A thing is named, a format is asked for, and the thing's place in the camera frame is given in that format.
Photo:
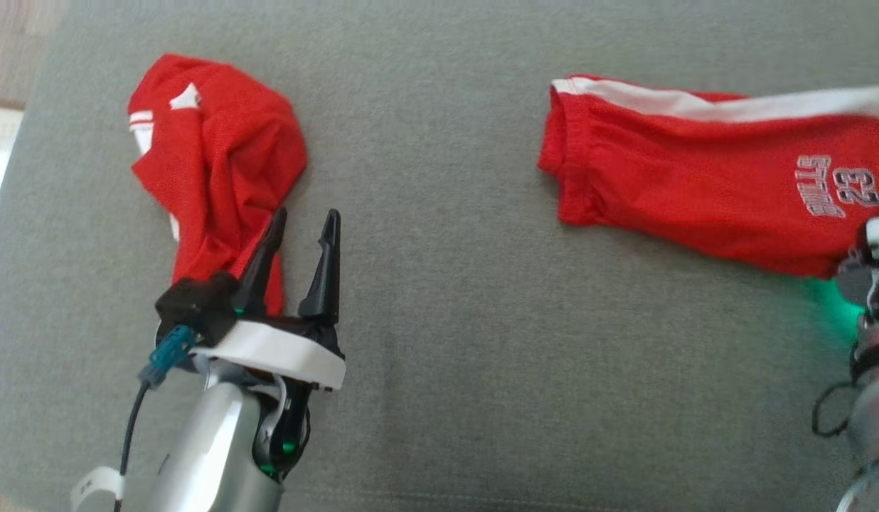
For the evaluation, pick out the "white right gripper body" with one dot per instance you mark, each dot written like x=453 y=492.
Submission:
x=877 y=263

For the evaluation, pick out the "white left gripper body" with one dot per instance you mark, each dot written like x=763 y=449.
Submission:
x=283 y=355

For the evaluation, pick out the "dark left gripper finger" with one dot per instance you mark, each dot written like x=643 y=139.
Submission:
x=323 y=270
x=260 y=263

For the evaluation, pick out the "red white basketball jersey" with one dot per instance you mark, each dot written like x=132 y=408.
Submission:
x=219 y=156

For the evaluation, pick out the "red basketball shorts number 23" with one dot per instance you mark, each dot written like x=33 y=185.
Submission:
x=695 y=171

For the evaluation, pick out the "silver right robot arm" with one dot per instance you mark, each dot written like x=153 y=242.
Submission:
x=877 y=427

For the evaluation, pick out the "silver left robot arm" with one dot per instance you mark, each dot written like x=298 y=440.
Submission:
x=212 y=455

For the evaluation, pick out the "grey sofa seat cushion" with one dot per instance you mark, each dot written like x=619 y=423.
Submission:
x=446 y=320

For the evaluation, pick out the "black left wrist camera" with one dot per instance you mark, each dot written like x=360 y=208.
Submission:
x=194 y=306

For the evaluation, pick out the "blue left camera connector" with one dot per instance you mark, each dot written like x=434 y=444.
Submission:
x=168 y=355

